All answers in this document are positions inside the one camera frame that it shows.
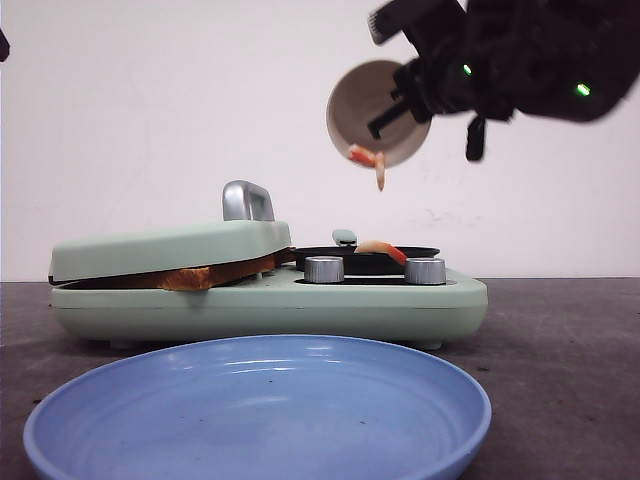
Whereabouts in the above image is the pink shrimp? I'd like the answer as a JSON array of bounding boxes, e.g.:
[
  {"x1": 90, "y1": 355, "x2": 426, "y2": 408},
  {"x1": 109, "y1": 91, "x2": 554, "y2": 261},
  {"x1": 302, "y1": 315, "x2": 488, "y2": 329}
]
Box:
[
  {"x1": 374, "y1": 151, "x2": 386, "y2": 192},
  {"x1": 354, "y1": 240, "x2": 407, "y2": 266},
  {"x1": 348, "y1": 144, "x2": 376, "y2": 168}
]

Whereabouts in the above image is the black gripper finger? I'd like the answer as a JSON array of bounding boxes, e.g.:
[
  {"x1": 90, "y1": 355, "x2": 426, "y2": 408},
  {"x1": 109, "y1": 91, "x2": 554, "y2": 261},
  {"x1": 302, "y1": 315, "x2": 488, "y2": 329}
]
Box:
[{"x1": 0, "y1": 30, "x2": 10, "y2": 62}]

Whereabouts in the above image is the right silver control knob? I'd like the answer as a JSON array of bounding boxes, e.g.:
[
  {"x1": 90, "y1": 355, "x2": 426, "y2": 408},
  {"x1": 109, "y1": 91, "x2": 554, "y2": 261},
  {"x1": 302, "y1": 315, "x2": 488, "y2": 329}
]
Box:
[{"x1": 404, "y1": 257, "x2": 447, "y2": 286}]

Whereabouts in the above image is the beige ribbed bowl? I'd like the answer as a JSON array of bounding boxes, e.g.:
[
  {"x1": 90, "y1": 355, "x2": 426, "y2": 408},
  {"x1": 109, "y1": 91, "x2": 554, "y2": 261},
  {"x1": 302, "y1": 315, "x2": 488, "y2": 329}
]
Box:
[{"x1": 326, "y1": 60, "x2": 430, "y2": 167}]

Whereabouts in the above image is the white bread slice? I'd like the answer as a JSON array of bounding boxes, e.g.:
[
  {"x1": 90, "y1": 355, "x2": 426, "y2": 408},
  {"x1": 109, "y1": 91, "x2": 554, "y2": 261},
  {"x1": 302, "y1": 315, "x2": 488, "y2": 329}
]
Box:
[
  {"x1": 119, "y1": 254, "x2": 277, "y2": 292},
  {"x1": 274, "y1": 247, "x2": 296, "y2": 265}
]

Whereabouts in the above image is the left silver control knob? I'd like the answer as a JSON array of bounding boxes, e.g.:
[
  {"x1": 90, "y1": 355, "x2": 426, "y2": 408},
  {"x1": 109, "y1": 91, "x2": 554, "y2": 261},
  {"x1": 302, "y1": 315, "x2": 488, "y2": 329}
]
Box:
[{"x1": 304, "y1": 256, "x2": 344, "y2": 284}]

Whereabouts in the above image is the silver control knob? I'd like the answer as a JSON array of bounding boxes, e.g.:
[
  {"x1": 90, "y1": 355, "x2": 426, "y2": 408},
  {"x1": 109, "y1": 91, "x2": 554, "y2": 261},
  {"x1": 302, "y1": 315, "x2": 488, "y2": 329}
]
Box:
[
  {"x1": 304, "y1": 256, "x2": 344, "y2": 284},
  {"x1": 404, "y1": 257, "x2": 447, "y2": 286}
]

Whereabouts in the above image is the blue round plate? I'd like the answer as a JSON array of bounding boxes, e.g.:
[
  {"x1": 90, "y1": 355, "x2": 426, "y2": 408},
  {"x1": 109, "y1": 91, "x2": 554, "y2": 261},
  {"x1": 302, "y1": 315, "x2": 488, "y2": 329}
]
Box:
[{"x1": 23, "y1": 335, "x2": 492, "y2": 479}]

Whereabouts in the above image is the mint green breakfast maker base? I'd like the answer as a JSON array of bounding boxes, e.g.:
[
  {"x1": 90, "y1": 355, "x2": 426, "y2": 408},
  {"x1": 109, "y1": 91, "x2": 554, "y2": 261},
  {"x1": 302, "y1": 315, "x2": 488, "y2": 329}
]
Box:
[{"x1": 50, "y1": 265, "x2": 488, "y2": 348}]

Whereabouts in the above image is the breakfast maker hinged lid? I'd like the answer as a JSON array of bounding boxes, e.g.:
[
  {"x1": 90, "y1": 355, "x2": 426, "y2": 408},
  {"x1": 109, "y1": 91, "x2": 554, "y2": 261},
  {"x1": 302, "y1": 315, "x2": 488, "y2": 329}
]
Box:
[{"x1": 48, "y1": 180, "x2": 292, "y2": 285}]

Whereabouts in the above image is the black round frying pan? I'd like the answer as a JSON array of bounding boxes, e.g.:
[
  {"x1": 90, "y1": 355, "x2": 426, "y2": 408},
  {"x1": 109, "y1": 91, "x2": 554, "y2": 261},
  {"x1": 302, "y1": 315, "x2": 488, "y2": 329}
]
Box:
[{"x1": 293, "y1": 229, "x2": 440, "y2": 276}]

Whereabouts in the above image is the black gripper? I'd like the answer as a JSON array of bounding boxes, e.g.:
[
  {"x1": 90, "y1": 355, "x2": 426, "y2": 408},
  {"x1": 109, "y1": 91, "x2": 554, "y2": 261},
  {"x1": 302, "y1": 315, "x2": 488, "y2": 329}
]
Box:
[{"x1": 367, "y1": 1, "x2": 639, "y2": 139}]

